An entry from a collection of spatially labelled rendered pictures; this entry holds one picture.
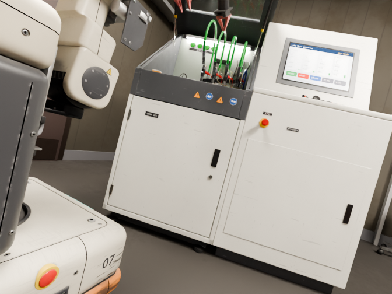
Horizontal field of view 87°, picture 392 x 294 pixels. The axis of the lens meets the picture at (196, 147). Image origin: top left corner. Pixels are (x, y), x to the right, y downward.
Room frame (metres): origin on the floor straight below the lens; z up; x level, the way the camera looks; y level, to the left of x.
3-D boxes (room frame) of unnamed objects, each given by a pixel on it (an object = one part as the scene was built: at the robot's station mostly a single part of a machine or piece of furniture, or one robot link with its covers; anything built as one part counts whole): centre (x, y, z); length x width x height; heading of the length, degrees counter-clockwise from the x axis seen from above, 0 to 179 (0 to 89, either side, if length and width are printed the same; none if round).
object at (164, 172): (1.19, 0.12, 0.44); 0.65 x 0.02 x 0.68; 81
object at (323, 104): (1.19, -0.59, 0.96); 0.70 x 0.22 x 0.03; 81
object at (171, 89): (1.21, 0.12, 0.87); 0.62 x 0.04 x 0.16; 81
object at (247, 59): (1.67, -0.20, 1.20); 0.13 x 0.03 x 0.31; 81
